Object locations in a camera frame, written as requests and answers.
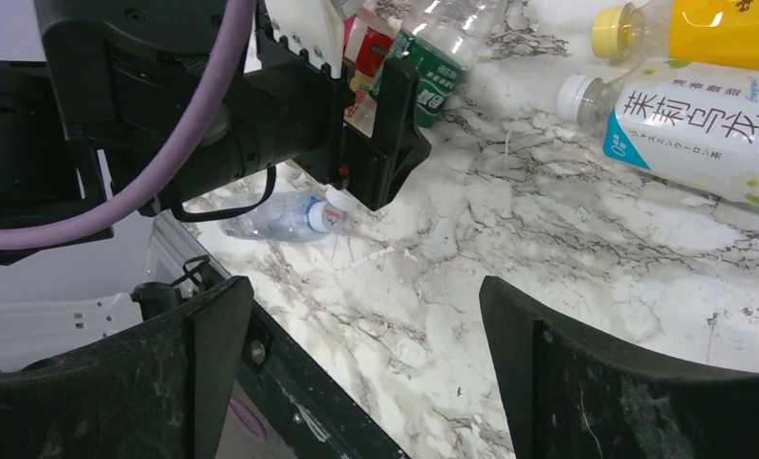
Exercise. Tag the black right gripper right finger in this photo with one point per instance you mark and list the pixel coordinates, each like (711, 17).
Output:
(570, 390)

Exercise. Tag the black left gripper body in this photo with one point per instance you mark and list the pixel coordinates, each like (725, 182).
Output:
(268, 116)

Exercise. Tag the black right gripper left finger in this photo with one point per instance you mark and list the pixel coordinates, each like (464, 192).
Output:
(159, 389)

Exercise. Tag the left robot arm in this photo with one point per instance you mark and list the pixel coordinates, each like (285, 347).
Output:
(58, 115)

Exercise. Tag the red gold label bottle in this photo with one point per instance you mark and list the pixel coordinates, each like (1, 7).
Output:
(366, 43)

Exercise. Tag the dark green label clear bottle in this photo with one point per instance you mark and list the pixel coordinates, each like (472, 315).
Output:
(442, 40)

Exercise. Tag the clear bottle pale blue cap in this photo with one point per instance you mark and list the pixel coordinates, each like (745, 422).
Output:
(296, 216)

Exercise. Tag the white blue label tea bottle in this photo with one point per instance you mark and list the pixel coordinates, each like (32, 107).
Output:
(688, 122)

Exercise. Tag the yellow juice bottle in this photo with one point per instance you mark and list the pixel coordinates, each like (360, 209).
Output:
(712, 31)

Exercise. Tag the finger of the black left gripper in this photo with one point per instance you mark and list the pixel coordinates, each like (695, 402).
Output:
(382, 142)

